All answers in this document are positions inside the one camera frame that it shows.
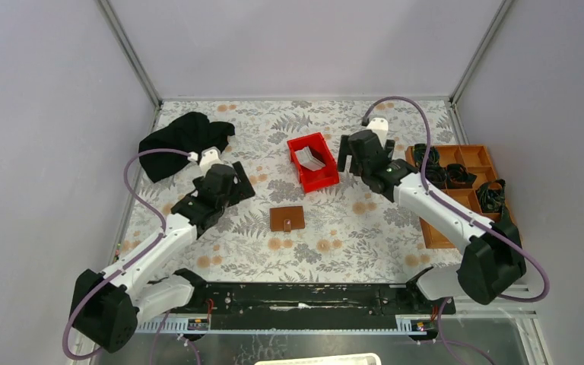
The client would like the brown leather card holder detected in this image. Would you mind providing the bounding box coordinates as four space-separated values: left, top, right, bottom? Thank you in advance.
269 206 306 233

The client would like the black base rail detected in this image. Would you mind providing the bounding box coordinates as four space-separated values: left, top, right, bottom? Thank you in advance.
174 282 439 332

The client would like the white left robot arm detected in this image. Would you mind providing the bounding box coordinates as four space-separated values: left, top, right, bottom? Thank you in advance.
65 162 255 353

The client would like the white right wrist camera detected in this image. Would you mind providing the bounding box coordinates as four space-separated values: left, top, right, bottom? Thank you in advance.
362 117 389 147

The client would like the black cloth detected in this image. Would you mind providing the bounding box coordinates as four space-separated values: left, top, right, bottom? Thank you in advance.
138 112 236 183

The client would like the red plastic bin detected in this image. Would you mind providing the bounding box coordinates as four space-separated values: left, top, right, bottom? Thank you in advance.
287 132 340 193

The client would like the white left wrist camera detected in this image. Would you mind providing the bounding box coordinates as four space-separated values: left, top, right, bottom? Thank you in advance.
187 147 224 176

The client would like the stack of credit cards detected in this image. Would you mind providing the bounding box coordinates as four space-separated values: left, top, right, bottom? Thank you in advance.
294 146 325 171

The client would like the orange compartment tray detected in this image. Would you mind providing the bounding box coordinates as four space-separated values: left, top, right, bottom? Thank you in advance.
428 144 499 222

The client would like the dark rolled tie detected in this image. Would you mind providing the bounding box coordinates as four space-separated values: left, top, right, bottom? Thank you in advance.
411 143 442 167
446 163 477 189
424 164 447 189

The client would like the floral table mat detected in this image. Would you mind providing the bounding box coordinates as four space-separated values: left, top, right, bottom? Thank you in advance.
154 100 462 283

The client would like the dark patterned tie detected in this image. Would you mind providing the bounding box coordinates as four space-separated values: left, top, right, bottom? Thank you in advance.
475 179 512 221

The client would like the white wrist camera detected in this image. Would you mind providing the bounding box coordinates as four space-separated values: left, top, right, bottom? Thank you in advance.
187 147 224 176
362 117 389 147

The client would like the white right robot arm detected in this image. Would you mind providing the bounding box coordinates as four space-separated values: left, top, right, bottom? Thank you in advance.
338 130 526 313

